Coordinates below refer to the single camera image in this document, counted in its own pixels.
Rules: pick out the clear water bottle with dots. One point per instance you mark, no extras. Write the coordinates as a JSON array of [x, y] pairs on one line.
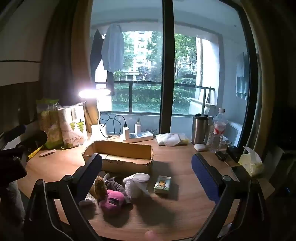
[[217, 134]]

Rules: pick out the light blue hanging shirt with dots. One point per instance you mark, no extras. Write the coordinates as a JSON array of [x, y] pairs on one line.
[[113, 51]]

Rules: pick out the green plastic pack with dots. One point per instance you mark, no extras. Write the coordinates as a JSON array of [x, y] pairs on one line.
[[49, 129]]

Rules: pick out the white earbud case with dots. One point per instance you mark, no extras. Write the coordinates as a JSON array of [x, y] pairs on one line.
[[200, 147]]

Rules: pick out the pack of paper cups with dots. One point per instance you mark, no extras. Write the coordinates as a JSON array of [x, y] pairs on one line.
[[71, 129]]

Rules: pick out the bubble wrap piece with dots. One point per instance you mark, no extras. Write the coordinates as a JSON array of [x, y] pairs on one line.
[[135, 191]]

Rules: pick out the yellow curtain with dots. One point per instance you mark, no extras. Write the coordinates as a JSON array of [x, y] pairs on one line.
[[82, 58]]

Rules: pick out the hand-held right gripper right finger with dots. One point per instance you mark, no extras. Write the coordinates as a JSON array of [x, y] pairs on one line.
[[203, 178]]

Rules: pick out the dark hanging garment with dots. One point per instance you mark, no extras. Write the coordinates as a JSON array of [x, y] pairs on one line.
[[96, 53]]

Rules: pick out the light blue hanging towel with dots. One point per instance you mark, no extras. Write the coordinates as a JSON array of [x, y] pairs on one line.
[[241, 76]]

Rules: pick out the yellow tissue bag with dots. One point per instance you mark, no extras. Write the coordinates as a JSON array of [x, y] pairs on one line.
[[251, 164]]

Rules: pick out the yellow ruler strip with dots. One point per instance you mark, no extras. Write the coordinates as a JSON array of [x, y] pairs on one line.
[[34, 152]]

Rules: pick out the white charger with black plug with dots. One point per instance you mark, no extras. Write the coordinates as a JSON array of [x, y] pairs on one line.
[[126, 132]]

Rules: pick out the black hanging pants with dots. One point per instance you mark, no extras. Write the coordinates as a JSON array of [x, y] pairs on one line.
[[110, 83]]

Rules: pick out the cardboard box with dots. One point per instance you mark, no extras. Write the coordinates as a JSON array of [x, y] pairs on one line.
[[129, 150]]

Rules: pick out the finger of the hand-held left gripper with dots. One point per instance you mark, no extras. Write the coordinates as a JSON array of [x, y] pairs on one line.
[[13, 132], [34, 138]]

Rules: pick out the pink plush toy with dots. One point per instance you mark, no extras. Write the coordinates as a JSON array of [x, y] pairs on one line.
[[113, 201]]

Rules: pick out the small green-white carton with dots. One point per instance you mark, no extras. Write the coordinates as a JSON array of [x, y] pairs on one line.
[[161, 184]]

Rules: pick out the white power strip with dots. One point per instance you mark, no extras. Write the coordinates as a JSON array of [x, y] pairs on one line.
[[141, 136]]

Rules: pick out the black window frame post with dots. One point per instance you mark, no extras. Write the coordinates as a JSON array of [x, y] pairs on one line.
[[167, 69]]

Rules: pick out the dark grey curtain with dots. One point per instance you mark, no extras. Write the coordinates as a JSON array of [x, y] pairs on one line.
[[57, 64]]

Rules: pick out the brown plush toy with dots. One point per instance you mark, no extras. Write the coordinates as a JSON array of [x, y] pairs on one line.
[[100, 187]]

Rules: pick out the person's right hand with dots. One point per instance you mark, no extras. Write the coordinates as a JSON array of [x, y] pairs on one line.
[[151, 236]]

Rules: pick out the white face mask pack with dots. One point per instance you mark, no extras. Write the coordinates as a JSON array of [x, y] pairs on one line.
[[171, 139]]

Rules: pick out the black balcony railing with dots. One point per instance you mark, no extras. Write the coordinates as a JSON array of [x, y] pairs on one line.
[[143, 82]]

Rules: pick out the steel tumbler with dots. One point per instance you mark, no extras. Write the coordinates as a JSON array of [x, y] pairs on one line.
[[200, 129]]

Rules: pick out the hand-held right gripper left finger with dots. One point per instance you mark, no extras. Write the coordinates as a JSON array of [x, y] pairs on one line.
[[91, 169]]

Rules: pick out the white desk lamp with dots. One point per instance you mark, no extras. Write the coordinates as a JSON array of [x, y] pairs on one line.
[[94, 93]]

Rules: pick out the white knitted cloth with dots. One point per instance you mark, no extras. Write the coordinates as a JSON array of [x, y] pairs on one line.
[[138, 178]]

